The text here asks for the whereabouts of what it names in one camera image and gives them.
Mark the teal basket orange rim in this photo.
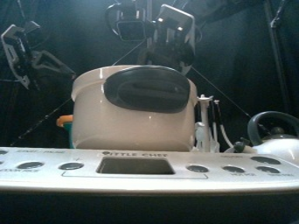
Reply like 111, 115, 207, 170
54, 114, 76, 149

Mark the white kitchen scale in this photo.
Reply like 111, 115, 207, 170
0, 64, 299, 196

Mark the white star-shaped object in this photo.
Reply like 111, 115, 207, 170
192, 94, 221, 154

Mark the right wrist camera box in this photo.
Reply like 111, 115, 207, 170
104, 2, 149, 43

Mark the black frame pole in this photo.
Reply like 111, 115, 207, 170
264, 0, 292, 116

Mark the toy utensil dark handle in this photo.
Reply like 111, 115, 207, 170
211, 99, 236, 151

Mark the white toy kettle grey handle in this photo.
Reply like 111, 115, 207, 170
223, 110, 299, 166

